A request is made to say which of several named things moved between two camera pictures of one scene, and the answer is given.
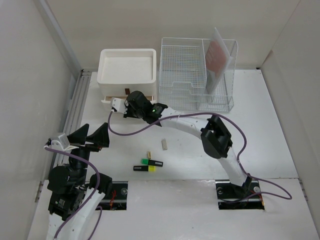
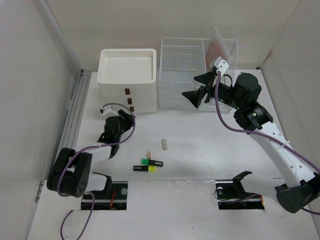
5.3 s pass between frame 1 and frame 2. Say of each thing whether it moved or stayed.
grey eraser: stayed
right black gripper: moved
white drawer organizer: stayed
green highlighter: stayed
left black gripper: moved
